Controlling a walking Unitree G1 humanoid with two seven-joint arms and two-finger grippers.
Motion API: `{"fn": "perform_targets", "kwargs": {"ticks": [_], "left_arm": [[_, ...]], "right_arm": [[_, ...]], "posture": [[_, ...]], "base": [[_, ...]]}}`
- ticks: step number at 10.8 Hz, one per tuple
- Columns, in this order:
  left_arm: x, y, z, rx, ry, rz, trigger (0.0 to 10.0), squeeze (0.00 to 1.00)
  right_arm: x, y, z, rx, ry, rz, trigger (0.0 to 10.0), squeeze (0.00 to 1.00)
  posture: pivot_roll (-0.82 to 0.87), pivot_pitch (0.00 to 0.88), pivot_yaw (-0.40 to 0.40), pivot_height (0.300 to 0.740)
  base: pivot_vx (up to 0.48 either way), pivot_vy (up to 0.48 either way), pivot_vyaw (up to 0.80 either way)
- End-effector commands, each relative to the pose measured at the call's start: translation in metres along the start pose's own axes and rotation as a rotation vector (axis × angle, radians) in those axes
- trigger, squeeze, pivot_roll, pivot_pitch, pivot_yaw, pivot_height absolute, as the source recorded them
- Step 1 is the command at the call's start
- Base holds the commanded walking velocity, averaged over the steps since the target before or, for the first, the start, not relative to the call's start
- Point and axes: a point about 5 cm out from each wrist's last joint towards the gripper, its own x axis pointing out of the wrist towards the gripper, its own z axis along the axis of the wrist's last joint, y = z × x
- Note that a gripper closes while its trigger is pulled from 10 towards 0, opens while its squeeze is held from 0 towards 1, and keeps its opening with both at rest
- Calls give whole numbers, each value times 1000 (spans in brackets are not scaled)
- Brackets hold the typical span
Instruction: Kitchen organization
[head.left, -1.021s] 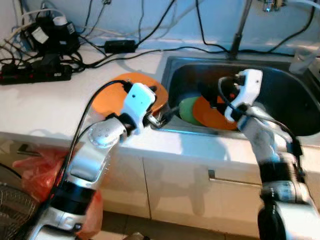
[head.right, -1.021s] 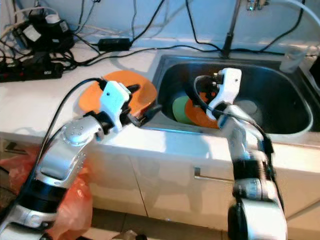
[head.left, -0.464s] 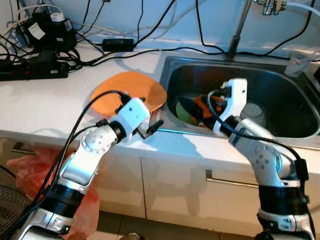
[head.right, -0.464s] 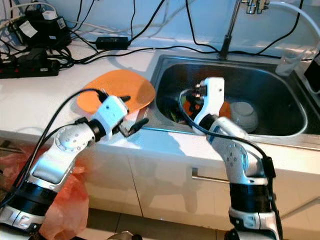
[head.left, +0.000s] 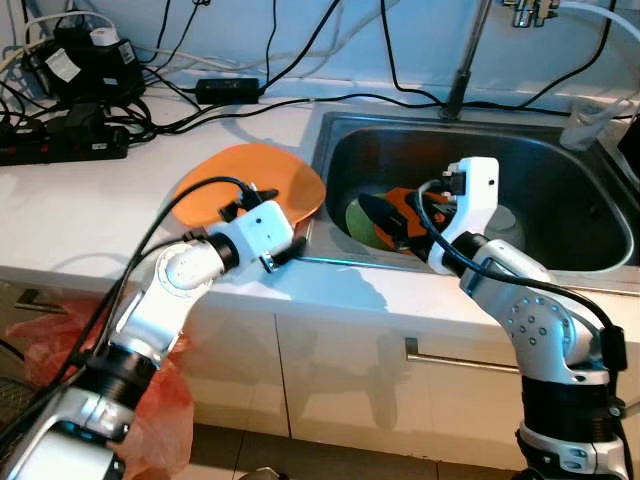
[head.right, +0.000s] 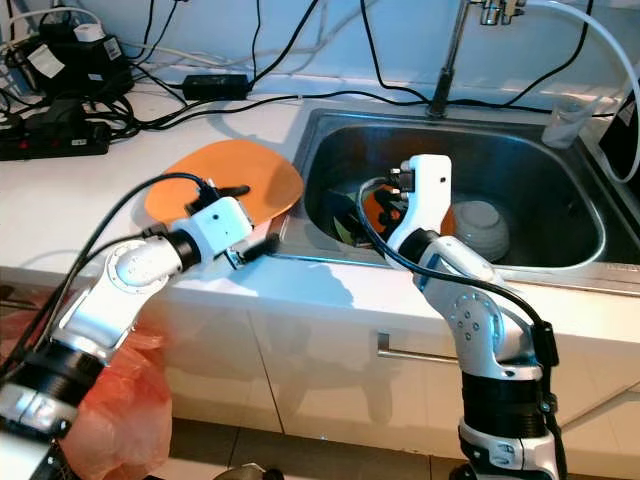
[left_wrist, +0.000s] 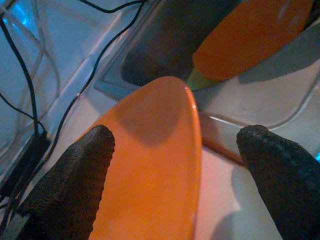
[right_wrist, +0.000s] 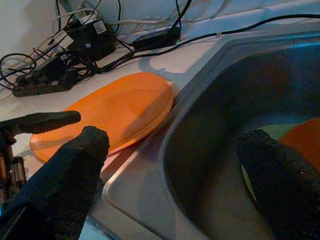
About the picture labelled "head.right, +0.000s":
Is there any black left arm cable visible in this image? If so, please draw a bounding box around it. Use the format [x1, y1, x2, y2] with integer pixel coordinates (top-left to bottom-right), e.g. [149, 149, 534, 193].
[0, 172, 221, 383]

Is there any orange bowl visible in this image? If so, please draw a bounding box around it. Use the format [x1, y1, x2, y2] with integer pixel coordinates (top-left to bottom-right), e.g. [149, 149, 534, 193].
[363, 185, 408, 238]

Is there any black labelled box device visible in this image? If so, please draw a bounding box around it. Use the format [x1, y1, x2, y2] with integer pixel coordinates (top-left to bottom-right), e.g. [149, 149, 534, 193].
[10, 22, 133, 101]

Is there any stainless steel sink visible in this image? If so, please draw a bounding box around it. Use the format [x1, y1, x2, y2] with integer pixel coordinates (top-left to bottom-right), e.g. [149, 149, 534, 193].
[280, 108, 609, 271]

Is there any white bowl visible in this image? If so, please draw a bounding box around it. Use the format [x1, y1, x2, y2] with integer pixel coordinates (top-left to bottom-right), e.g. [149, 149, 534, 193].
[450, 200, 511, 263]

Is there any white kitchen cabinet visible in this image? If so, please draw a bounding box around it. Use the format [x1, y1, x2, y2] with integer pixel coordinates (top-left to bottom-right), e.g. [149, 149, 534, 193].
[0, 265, 640, 477]

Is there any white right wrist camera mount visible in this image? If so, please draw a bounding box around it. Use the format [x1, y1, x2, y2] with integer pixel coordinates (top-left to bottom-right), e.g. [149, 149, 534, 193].
[388, 153, 453, 253]

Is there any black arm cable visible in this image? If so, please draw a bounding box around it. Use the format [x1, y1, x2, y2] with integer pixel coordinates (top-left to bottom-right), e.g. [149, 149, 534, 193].
[0, 172, 221, 383]
[357, 178, 564, 473]

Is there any orange plate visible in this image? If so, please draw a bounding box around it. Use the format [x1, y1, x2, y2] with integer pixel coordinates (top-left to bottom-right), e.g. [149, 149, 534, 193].
[145, 138, 304, 226]

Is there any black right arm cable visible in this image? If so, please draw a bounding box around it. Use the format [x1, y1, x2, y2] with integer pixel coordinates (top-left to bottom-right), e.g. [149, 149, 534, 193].
[357, 178, 564, 473]

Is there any red plastic bag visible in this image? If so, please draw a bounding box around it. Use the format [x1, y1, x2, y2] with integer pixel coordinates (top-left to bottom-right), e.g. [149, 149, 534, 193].
[0, 305, 173, 480]

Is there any green plate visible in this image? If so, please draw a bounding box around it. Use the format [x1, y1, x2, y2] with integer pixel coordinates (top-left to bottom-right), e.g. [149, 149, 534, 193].
[333, 205, 373, 249]

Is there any black power strip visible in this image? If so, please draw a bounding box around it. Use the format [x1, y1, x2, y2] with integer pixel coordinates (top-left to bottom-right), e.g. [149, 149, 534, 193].
[0, 100, 113, 161]

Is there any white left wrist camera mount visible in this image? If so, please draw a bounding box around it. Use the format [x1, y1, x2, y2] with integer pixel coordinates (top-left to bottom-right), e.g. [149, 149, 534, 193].
[188, 197, 256, 266]

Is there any black power adapter brick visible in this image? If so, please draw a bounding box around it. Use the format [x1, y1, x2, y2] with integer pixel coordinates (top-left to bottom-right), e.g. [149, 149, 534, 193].
[182, 73, 251, 101]

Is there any chrome faucet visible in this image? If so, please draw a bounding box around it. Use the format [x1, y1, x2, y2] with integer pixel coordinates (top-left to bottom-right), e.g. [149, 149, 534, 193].
[428, 0, 531, 119]

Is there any black power cable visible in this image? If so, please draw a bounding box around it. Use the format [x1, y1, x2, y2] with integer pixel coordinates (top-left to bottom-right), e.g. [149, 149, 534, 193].
[110, 90, 436, 133]
[455, 0, 598, 109]
[360, 0, 434, 105]

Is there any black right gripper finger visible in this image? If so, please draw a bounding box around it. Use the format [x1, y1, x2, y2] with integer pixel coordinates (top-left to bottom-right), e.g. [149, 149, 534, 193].
[325, 190, 381, 247]

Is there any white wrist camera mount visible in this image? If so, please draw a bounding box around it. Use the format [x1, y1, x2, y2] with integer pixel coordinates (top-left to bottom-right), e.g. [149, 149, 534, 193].
[188, 197, 256, 266]
[388, 153, 453, 253]

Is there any clear plastic cup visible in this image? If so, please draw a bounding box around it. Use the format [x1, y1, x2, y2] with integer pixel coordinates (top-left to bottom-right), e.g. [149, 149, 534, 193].
[542, 95, 596, 149]

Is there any metal drawer handle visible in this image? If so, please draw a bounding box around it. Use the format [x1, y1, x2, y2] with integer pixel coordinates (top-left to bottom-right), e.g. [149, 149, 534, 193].
[377, 333, 463, 367]

